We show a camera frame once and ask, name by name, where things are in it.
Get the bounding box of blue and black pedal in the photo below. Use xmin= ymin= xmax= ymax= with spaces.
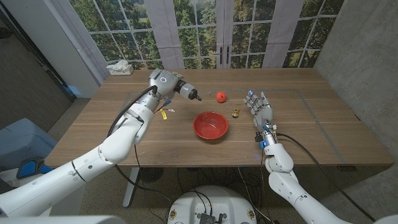
xmin=17 ymin=155 xmax=55 ymax=180

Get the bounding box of printed window backdrop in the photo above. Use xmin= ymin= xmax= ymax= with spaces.
xmin=49 ymin=0 xmax=346 ymax=70

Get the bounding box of red bowl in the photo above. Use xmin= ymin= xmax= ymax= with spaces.
xmin=192 ymin=111 xmax=229 ymax=140

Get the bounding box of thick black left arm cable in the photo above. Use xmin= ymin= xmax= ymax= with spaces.
xmin=107 ymin=85 xmax=172 ymax=205

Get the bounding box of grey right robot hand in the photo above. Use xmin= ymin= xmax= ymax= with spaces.
xmin=243 ymin=90 xmax=279 ymax=147

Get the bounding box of white tissue box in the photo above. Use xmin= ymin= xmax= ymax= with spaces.
xmin=106 ymin=59 xmax=135 ymax=76

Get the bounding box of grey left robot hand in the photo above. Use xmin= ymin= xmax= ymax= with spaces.
xmin=138 ymin=68 xmax=184 ymax=111

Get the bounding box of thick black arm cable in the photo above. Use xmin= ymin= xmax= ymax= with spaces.
xmin=275 ymin=133 xmax=377 ymax=222
xmin=107 ymin=85 xmax=172 ymax=205

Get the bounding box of white table leg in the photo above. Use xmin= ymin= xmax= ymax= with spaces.
xmin=123 ymin=167 xmax=141 ymax=208

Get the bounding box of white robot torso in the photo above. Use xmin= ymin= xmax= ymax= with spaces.
xmin=167 ymin=185 xmax=257 ymax=224

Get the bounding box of round black floor fan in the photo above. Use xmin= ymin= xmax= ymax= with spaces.
xmin=139 ymin=167 xmax=165 ymax=183

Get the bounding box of clear oil cruet black pump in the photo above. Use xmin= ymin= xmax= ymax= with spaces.
xmin=174 ymin=80 xmax=202 ymax=102

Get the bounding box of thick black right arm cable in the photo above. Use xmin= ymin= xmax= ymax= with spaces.
xmin=275 ymin=133 xmax=377 ymax=222

